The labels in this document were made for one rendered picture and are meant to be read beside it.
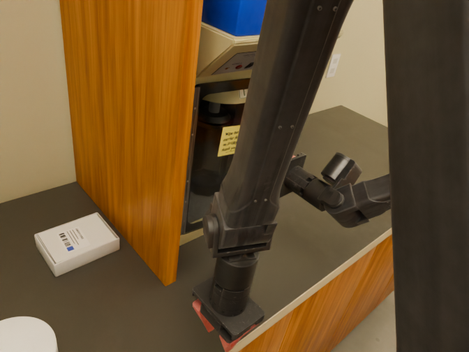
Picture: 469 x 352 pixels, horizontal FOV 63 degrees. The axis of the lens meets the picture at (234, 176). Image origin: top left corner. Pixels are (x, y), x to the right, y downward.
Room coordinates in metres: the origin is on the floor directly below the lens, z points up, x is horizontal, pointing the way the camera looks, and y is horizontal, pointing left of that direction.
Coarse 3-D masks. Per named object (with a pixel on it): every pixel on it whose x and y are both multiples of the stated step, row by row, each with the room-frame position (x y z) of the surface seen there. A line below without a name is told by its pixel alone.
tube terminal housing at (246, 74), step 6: (240, 72) 0.82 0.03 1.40; (246, 72) 0.83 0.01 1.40; (198, 78) 0.73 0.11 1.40; (204, 78) 0.75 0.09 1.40; (210, 78) 0.76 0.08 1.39; (216, 78) 0.77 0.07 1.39; (222, 78) 0.78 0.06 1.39; (228, 78) 0.79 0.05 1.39; (234, 78) 0.81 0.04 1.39; (240, 78) 0.82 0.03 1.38; (186, 234) 0.74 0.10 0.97; (192, 234) 0.76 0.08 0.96; (198, 234) 0.77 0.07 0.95; (180, 240) 0.73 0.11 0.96; (186, 240) 0.75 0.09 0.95
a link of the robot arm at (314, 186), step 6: (312, 180) 0.71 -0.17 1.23; (318, 180) 0.71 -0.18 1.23; (330, 180) 0.70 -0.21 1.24; (306, 186) 0.70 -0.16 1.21; (312, 186) 0.69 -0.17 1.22; (318, 186) 0.69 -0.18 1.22; (324, 186) 0.69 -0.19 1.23; (330, 186) 0.70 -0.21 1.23; (306, 192) 0.69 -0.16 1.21; (312, 192) 0.69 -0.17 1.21; (318, 192) 0.68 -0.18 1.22; (306, 198) 0.69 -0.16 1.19; (312, 198) 0.68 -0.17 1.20; (312, 204) 0.68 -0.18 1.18; (318, 204) 0.67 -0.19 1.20; (324, 210) 0.68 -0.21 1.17
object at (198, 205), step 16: (240, 80) 0.79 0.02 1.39; (208, 96) 0.74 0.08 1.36; (224, 96) 0.77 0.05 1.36; (240, 96) 0.80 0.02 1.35; (208, 112) 0.74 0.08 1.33; (224, 112) 0.77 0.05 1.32; (240, 112) 0.80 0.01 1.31; (208, 128) 0.74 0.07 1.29; (208, 144) 0.75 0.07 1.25; (208, 160) 0.75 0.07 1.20; (224, 160) 0.78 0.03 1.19; (192, 176) 0.73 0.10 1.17; (208, 176) 0.76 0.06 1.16; (224, 176) 0.79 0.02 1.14; (192, 192) 0.73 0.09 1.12; (208, 192) 0.76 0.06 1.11; (192, 208) 0.73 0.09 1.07; (208, 208) 0.77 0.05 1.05; (192, 224) 0.74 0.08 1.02
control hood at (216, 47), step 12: (204, 24) 0.70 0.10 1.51; (204, 36) 0.68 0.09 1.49; (216, 36) 0.66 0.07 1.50; (228, 36) 0.65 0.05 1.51; (240, 36) 0.66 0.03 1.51; (252, 36) 0.67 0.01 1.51; (204, 48) 0.68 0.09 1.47; (216, 48) 0.66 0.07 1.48; (228, 48) 0.65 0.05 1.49; (240, 48) 0.66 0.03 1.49; (252, 48) 0.69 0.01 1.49; (204, 60) 0.68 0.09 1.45; (216, 60) 0.66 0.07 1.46; (204, 72) 0.69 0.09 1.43
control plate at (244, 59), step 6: (240, 54) 0.69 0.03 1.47; (246, 54) 0.70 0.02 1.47; (252, 54) 0.72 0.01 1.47; (228, 60) 0.69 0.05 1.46; (234, 60) 0.70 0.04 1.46; (240, 60) 0.71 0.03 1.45; (246, 60) 0.73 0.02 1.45; (252, 60) 0.74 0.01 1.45; (222, 66) 0.70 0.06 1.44; (228, 66) 0.72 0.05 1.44; (234, 66) 0.73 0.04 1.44; (252, 66) 0.78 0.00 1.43; (216, 72) 0.71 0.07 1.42; (222, 72) 0.73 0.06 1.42; (228, 72) 0.75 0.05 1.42
